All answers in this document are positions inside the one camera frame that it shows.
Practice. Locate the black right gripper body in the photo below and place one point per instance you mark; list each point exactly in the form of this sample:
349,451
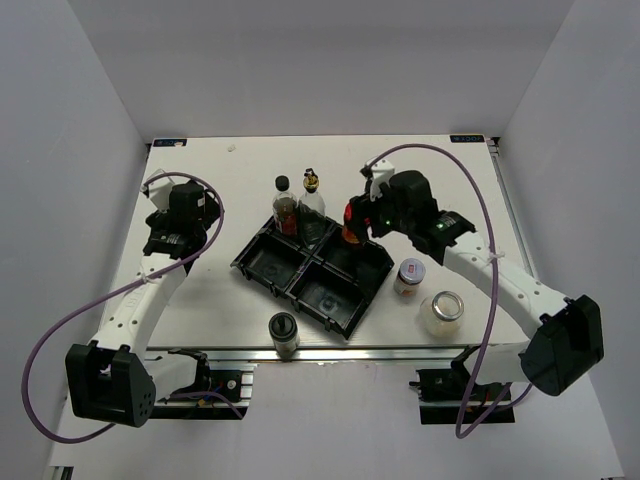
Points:
386,218

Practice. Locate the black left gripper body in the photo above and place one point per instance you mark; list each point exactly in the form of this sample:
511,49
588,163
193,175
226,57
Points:
212,211

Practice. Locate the red-lid sauce jar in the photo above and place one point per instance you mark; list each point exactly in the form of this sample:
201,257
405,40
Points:
354,230

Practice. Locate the clear glass oil bottle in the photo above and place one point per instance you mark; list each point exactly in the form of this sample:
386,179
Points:
311,207

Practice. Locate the grey-lid spice jar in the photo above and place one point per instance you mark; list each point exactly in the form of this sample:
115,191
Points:
410,275

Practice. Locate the red-label black-cap bottle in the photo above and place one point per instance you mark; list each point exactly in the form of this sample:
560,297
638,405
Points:
284,206

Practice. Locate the black-cap pepper grinder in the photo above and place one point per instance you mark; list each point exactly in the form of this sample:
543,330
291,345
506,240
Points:
284,333

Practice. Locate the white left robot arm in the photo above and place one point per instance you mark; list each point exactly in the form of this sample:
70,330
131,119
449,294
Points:
109,378

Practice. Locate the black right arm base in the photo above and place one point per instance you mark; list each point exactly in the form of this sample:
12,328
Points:
440,385

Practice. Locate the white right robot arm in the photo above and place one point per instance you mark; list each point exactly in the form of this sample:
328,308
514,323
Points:
564,335

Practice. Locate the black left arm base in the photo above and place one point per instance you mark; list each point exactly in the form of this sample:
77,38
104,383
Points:
210,387

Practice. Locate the white shaker black cap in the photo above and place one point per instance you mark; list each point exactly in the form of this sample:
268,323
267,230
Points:
372,189

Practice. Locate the blue right table sticker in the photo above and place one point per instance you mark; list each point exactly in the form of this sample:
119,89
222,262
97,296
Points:
467,138

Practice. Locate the blue table sticker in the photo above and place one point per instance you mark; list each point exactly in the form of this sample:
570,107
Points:
467,138
169,143

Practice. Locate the black four-compartment tray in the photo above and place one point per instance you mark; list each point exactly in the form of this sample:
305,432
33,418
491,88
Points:
334,283

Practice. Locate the blue left table sticker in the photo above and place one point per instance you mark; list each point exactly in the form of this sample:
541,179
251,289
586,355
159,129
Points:
169,143

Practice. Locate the round clear glass jar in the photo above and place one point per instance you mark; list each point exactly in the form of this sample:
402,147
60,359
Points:
442,314

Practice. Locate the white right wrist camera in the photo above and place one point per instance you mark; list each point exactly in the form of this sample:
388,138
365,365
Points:
381,171

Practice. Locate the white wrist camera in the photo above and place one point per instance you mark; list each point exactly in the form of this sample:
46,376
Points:
158,192
381,171

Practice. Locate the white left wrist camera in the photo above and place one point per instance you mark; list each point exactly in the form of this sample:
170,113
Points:
158,192

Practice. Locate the aluminium right table rail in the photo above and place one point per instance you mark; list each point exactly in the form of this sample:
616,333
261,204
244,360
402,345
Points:
509,200

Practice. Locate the aluminium table rail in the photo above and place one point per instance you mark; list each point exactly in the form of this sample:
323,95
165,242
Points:
337,354
509,200

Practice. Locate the aluminium front table rail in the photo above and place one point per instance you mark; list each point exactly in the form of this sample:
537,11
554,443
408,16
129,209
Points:
337,354

